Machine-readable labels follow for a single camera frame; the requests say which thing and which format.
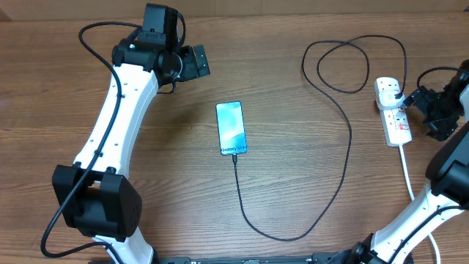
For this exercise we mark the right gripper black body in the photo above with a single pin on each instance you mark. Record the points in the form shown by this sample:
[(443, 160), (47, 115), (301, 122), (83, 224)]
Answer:
[(443, 110)]

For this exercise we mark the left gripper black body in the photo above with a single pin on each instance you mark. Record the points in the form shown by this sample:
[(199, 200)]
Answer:
[(189, 68)]

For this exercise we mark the Samsung Galaxy smartphone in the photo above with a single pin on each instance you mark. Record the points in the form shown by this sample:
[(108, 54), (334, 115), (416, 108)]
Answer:
[(231, 128)]

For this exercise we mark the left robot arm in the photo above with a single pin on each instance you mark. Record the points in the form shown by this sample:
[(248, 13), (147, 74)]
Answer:
[(94, 193)]

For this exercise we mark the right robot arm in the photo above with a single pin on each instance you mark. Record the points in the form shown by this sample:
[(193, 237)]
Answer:
[(445, 193)]

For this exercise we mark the white USB charger plug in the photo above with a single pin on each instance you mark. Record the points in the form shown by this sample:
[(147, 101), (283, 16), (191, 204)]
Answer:
[(387, 100)]

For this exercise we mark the white power strip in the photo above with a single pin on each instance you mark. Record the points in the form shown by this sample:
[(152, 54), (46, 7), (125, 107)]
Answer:
[(395, 123)]

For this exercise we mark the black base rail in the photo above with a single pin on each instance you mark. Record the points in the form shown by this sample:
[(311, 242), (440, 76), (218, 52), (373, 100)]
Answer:
[(317, 258)]

